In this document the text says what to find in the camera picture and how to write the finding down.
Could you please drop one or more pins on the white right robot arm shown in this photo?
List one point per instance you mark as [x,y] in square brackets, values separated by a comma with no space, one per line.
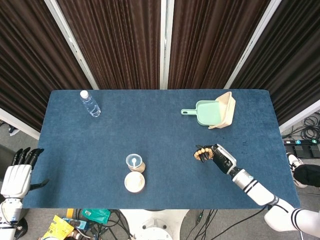
[257,191]

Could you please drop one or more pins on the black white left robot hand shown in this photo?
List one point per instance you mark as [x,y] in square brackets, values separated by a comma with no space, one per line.
[16,180]

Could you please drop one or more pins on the clear tub of rubber bands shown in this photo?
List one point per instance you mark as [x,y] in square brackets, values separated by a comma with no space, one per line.
[134,182]

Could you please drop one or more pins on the green plastic packet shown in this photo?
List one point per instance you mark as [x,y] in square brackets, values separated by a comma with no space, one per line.
[96,215]

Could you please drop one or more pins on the blue small box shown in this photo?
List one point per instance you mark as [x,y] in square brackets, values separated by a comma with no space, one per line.
[77,223]

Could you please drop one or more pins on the dark brown pleated curtain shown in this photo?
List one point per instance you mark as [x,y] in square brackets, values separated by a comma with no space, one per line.
[212,42]
[30,62]
[292,57]
[120,42]

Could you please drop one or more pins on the green plastic scoop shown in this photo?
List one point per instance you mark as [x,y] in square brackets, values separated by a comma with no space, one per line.
[208,113]

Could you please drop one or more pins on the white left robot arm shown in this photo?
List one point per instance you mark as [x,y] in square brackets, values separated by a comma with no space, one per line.
[10,212]

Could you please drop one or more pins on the yellow snack packet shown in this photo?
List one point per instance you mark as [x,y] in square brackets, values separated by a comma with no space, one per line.
[56,228]

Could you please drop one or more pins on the black trouser leg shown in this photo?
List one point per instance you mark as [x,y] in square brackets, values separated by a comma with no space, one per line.
[308,175]

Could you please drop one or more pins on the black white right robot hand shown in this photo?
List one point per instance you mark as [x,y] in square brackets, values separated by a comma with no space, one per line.
[223,161]

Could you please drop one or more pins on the white metal frame post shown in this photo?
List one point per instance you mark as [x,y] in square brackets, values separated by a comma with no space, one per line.
[252,42]
[70,42]
[166,42]

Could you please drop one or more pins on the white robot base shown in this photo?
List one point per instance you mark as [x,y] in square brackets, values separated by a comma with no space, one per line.
[155,225]

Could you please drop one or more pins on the beige sauce bottle clear cap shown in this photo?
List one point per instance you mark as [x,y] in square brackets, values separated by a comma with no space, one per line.
[135,162]

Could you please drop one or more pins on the blue table cloth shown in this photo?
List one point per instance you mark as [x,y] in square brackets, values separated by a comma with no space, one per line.
[150,130]

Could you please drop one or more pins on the white black sneaker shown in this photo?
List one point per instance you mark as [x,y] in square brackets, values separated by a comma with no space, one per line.
[292,162]

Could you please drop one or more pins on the white metal frame rail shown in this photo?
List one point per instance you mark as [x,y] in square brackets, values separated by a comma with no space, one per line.
[17,123]
[300,116]

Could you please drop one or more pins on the clear plastic water bottle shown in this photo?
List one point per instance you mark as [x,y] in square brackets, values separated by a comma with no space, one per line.
[91,106]

